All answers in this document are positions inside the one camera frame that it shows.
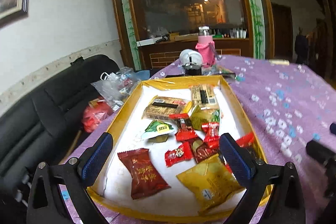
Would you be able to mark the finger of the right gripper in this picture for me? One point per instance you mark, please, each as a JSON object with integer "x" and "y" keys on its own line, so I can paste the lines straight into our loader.
{"x": 333, "y": 128}
{"x": 320, "y": 153}

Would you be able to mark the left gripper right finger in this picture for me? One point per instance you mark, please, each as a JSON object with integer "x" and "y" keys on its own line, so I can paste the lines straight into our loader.
{"x": 285, "y": 205}

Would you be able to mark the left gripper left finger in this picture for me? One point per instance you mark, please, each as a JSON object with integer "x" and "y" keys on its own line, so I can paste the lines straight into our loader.
{"x": 46, "y": 203}

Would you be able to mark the gold foil snack bag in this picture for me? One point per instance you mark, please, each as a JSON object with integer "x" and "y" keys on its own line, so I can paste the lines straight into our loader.
{"x": 211, "y": 183}

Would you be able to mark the small red candy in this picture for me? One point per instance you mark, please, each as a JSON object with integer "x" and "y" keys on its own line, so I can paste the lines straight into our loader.
{"x": 246, "y": 140}
{"x": 182, "y": 153}

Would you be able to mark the yellow green snack packet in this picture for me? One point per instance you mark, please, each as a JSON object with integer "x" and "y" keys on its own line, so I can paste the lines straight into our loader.
{"x": 199, "y": 117}

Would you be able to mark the orange-edged cracker pack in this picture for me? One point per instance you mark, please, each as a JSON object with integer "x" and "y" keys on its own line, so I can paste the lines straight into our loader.
{"x": 203, "y": 96}

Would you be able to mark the green yellow pea snack bag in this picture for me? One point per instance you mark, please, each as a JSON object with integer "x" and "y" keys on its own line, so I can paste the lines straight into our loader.
{"x": 157, "y": 131}

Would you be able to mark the dark red foil snack pack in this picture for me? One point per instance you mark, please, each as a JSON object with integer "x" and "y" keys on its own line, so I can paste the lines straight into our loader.
{"x": 145, "y": 179}

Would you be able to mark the yellow-edged cracker pack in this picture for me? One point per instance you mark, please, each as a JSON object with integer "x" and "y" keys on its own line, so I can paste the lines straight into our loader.
{"x": 161, "y": 108}

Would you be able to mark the red black snack packet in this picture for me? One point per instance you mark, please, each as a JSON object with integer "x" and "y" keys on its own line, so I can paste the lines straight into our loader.
{"x": 185, "y": 128}
{"x": 211, "y": 131}

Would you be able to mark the purple floral tablecloth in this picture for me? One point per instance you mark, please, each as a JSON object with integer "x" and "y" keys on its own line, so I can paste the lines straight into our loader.
{"x": 288, "y": 106}

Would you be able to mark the dark red stick packet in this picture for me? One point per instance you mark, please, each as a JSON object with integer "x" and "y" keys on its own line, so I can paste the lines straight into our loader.
{"x": 201, "y": 150}

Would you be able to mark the black sofa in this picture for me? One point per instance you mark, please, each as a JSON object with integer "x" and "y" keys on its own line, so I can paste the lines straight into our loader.
{"x": 41, "y": 127}

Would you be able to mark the yellow taped foam box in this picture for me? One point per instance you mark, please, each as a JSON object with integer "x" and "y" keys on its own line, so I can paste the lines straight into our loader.
{"x": 176, "y": 204}

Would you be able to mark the white remote control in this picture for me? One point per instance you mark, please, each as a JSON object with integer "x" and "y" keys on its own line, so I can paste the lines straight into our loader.
{"x": 279, "y": 62}

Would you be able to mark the person in black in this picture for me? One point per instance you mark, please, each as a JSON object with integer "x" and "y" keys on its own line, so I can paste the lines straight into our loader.
{"x": 301, "y": 47}

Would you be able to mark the red plastic bag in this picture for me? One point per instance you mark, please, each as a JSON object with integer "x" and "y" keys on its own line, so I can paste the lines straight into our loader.
{"x": 96, "y": 111}

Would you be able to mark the black small box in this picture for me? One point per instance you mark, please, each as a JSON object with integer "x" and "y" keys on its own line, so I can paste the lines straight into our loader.
{"x": 192, "y": 69}

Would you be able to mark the white round device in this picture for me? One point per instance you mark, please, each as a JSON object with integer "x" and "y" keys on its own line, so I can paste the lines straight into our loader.
{"x": 188, "y": 57}

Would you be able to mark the clear plastic bag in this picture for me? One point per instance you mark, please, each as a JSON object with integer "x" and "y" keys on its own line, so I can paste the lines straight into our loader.
{"x": 115, "y": 88}

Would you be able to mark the pink sleeved water bottle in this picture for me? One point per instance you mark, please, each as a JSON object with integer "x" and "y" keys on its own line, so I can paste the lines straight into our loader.
{"x": 206, "y": 46}

